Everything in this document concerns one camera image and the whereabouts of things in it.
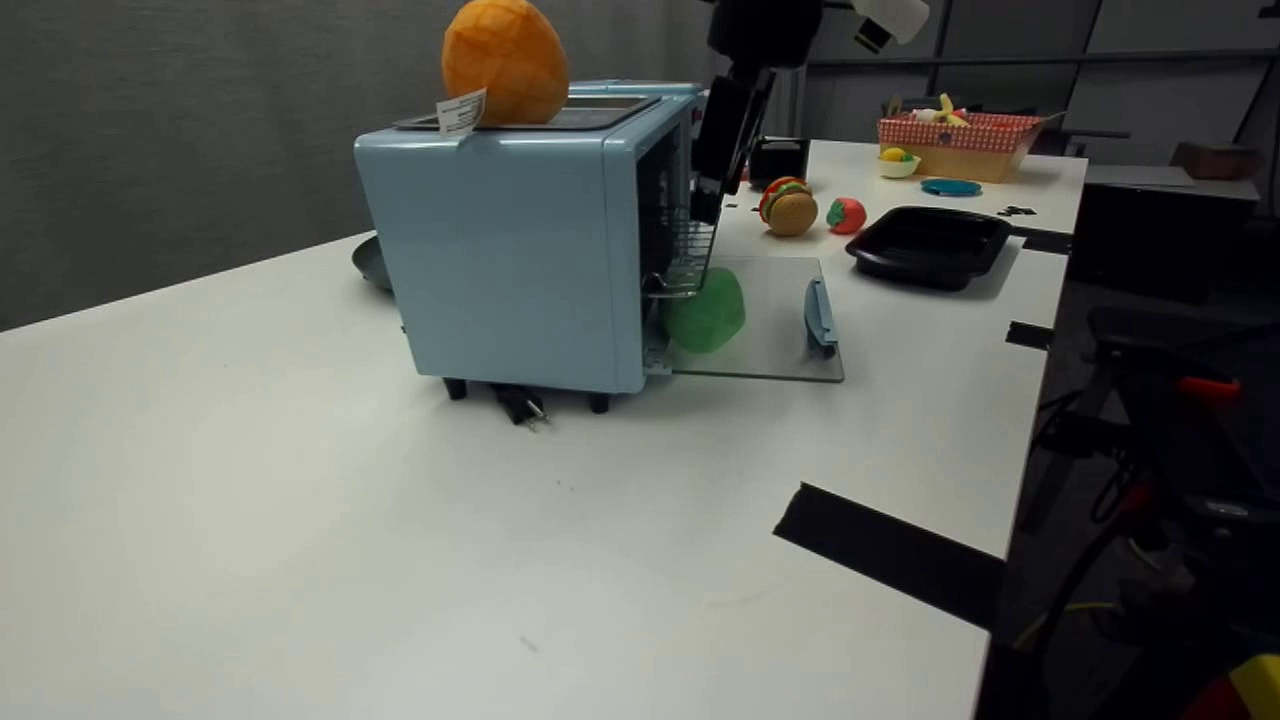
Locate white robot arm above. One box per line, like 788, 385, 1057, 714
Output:
693, 0, 928, 228

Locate teal toy plate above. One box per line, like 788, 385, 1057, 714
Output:
921, 176, 983, 200

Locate orange green toy ball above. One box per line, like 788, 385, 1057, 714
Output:
827, 194, 867, 236

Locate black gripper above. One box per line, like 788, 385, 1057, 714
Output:
693, 62, 777, 228

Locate toy burger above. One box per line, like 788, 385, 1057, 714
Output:
761, 176, 818, 238

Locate black cup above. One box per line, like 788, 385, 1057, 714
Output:
747, 135, 808, 190

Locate wire oven rack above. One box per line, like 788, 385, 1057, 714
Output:
641, 164, 697, 297

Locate black grill tray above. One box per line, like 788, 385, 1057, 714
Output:
843, 209, 1020, 291

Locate green plush toy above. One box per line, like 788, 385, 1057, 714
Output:
665, 267, 743, 354

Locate black power plug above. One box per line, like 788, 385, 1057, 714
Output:
492, 385, 543, 424

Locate black tape strip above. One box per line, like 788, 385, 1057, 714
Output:
777, 484, 1006, 628

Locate red checkered basket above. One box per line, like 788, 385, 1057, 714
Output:
876, 111, 1046, 184

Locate light blue breakfast station oven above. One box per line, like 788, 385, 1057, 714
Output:
353, 79, 700, 402

